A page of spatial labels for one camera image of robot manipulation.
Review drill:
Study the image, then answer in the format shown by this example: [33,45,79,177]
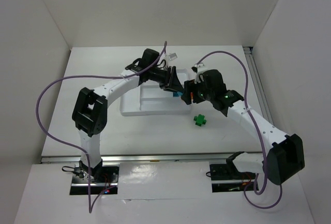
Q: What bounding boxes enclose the teal rounded lego brick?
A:
[173,92,182,97]

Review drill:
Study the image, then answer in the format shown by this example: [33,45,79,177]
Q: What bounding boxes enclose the green cross lego stack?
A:
[193,114,206,127]

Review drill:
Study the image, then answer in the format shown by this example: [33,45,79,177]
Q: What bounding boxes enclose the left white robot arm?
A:
[72,49,184,180]

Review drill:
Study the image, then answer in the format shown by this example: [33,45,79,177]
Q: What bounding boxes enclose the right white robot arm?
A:
[181,67,305,185]

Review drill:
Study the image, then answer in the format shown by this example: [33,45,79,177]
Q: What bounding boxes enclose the white divided sorting tray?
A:
[119,81,191,116]

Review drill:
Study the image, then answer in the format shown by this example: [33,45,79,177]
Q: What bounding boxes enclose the aluminium right side rail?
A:
[243,47,274,124]

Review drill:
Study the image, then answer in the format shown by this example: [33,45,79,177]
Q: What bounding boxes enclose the aluminium rail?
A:
[40,152,285,164]
[243,47,274,124]

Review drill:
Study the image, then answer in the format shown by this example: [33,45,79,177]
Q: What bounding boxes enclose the aluminium front rail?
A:
[40,152,285,164]

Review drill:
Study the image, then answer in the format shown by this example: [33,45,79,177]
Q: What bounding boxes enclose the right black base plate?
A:
[205,164,256,193]

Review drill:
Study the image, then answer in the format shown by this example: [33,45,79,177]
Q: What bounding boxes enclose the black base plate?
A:
[69,165,119,196]
[205,164,256,193]

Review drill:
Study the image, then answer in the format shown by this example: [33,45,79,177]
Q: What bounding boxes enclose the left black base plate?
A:
[69,165,119,196]

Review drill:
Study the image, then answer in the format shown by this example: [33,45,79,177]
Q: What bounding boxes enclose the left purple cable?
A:
[35,41,168,214]

